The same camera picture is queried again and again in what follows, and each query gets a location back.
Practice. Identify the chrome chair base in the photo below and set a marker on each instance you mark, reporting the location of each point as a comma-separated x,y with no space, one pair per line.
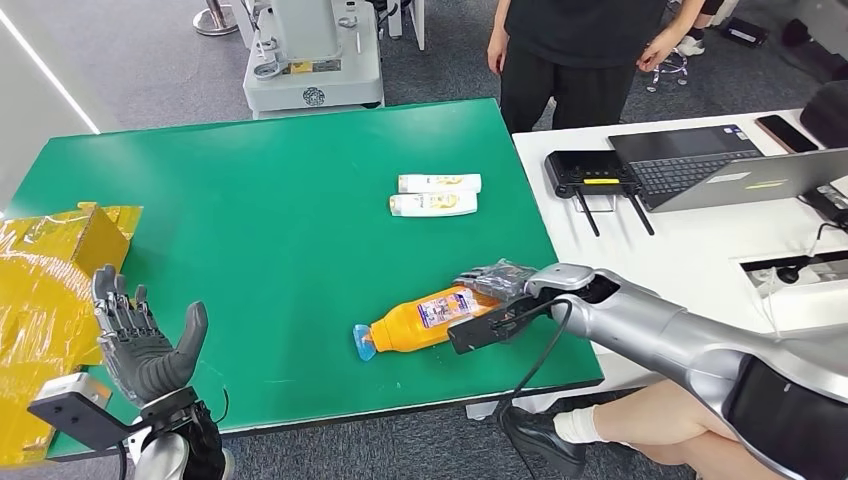
669,69

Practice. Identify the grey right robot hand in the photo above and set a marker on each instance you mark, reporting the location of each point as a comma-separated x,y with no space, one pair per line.
500,278

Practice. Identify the black power adapter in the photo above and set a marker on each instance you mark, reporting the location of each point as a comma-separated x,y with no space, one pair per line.
828,202

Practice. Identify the yellow taped cardboard box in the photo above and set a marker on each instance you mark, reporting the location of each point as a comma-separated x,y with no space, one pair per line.
40,318

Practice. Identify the black laptop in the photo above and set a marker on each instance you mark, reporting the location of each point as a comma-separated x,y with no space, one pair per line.
682,166

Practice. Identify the silver laptop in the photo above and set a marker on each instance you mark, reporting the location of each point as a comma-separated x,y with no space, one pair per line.
782,175

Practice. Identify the metal stanchion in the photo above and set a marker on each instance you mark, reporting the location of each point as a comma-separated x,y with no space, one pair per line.
213,20

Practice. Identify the black rounded object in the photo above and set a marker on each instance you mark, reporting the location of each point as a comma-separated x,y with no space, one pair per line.
828,112

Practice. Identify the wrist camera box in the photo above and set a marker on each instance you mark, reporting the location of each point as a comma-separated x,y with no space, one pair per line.
484,331
73,411

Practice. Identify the white shampoo bottle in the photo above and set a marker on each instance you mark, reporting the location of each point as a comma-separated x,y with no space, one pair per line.
430,183
424,204

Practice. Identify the black box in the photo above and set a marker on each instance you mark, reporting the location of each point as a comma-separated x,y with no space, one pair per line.
743,31

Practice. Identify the black smartphone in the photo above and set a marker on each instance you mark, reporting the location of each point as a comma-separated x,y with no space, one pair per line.
786,133

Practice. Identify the person's left hand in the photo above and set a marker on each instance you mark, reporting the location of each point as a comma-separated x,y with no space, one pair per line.
659,53

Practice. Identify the person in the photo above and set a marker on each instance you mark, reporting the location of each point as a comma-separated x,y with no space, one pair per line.
692,45
583,53
662,424

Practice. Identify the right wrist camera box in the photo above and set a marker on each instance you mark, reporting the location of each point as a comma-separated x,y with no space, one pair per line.
484,331

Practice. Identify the person's right forearm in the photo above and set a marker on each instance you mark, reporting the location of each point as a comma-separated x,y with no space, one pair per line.
501,14

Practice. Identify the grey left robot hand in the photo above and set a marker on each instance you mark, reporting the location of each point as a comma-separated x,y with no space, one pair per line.
142,358

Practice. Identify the person's right hand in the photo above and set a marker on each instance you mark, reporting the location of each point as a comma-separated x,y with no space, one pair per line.
497,53

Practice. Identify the black router with antennas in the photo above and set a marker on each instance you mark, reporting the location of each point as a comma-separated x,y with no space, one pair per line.
580,171

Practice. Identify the person's left forearm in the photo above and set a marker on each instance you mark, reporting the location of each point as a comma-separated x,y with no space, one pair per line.
682,20

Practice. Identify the orange bottle with clear cap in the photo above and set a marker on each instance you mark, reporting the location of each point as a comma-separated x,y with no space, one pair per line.
411,324

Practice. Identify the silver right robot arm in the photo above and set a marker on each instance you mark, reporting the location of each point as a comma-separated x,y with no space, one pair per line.
662,338

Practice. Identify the white cabinet panel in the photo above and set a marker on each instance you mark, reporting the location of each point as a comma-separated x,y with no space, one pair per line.
416,23

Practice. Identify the white machine base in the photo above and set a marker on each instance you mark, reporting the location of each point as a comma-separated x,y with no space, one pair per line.
311,73

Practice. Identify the black power plug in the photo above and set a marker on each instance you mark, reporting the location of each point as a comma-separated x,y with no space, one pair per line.
788,273

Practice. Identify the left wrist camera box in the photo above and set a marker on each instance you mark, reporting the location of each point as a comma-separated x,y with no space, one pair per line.
73,411

